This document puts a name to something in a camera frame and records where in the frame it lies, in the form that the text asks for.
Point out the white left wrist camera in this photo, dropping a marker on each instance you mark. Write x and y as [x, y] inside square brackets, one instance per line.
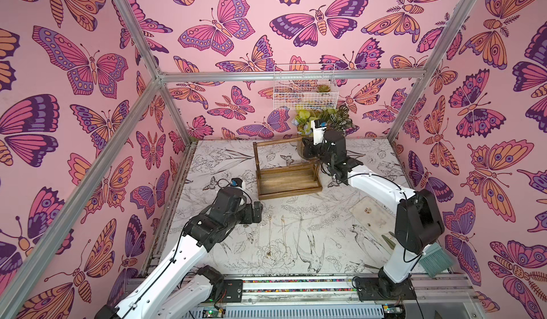
[237, 183]

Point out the wooden jewelry display stand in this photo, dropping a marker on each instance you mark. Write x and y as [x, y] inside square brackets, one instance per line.
[286, 181]

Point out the artificial plant in gold pot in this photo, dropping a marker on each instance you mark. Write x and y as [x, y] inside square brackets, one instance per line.
[333, 118]

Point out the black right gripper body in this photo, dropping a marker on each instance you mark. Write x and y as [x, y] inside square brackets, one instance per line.
[309, 148]

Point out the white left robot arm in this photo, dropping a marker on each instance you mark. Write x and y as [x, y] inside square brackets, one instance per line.
[179, 259]

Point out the small succulent in basket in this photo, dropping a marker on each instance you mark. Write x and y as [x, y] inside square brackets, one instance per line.
[323, 88]

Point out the teal hand brush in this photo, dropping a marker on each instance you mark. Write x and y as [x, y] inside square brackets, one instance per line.
[435, 260]

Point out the white wire wall basket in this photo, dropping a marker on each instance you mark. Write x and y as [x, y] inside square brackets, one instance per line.
[297, 89]

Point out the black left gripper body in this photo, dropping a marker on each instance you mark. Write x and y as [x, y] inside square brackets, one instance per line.
[249, 218]

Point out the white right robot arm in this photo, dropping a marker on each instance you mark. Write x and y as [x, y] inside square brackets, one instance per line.
[417, 217]

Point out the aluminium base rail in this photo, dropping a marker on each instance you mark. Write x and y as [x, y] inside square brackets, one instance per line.
[339, 296]

